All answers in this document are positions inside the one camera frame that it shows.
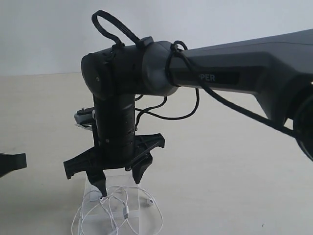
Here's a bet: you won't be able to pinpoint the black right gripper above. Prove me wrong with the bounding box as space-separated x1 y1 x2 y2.
64 133 165 197

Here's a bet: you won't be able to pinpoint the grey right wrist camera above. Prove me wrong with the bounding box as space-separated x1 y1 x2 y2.
74 107 95 127

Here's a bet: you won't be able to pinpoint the white wired earphones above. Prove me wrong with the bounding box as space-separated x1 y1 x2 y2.
71 184 164 235

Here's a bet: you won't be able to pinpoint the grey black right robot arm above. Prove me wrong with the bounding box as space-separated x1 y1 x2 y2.
64 29 313 196

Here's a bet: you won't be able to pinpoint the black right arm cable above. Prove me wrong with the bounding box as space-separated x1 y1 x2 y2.
91 10 296 140

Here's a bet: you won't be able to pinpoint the clear plastic box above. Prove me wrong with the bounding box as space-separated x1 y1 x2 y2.
77 170 140 235

